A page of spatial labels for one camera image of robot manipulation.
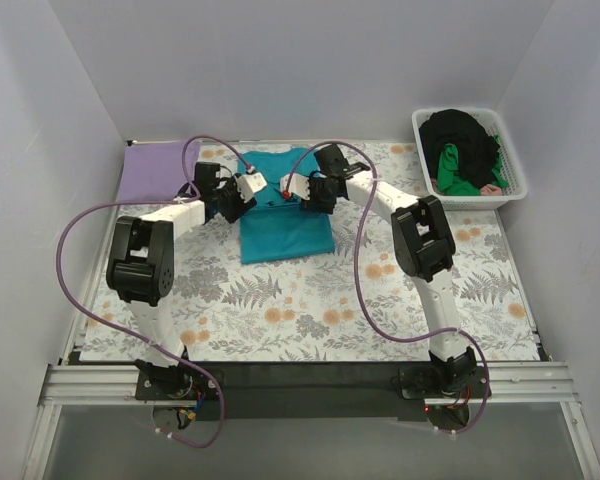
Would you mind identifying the teal t shirt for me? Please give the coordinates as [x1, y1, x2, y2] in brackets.
[239, 147, 335, 264]

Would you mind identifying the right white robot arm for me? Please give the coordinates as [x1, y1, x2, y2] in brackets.
[281, 141, 484, 398]

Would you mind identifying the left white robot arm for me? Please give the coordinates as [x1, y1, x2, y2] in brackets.
[106, 162, 267, 400]

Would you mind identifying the folded purple t shirt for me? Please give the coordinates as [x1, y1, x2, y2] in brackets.
[117, 141, 186, 202]

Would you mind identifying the green t shirt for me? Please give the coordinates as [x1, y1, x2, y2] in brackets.
[435, 134, 508, 196]

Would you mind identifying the white laundry basket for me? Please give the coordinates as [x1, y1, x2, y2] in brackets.
[411, 106, 528, 210]

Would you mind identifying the black t shirt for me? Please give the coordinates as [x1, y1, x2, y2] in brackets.
[419, 109, 487, 180]

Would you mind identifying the pink garment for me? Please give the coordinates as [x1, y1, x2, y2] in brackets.
[480, 184, 503, 196]

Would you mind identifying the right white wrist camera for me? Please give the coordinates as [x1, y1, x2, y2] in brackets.
[280, 173, 310, 200]

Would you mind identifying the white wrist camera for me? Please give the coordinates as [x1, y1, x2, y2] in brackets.
[280, 173, 310, 200]
[236, 172, 267, 202]

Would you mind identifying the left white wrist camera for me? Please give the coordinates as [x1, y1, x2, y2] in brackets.
[236, 172, 267, 202]

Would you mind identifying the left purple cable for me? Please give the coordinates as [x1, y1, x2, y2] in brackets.
[56, 134, 260, 449]

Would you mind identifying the purple cable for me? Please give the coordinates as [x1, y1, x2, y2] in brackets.
[284, 141, 492, 435]
[56, 134, 260, 449]

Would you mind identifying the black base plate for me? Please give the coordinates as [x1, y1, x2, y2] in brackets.
[135, 361, 489, 422]

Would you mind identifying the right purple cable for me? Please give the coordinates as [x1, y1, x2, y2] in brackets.
[284, 141, 492, 435]

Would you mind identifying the aluminium frame rail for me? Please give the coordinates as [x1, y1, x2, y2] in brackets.
[24, 362, 600, 479]

